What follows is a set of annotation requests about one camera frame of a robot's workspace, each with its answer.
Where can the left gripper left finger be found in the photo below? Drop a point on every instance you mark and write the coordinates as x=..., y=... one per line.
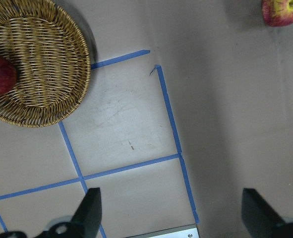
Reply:
x=84, y=223

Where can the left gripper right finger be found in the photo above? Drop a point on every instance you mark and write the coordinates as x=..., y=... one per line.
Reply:
x=260, y=219

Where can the yellow red apple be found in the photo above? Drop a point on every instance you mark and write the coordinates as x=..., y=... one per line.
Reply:
x=277, y=13

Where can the woven wicker basket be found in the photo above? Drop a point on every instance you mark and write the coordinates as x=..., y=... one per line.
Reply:
x=51, y=57

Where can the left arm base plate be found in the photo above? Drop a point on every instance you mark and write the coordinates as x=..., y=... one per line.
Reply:
x=188, y=231

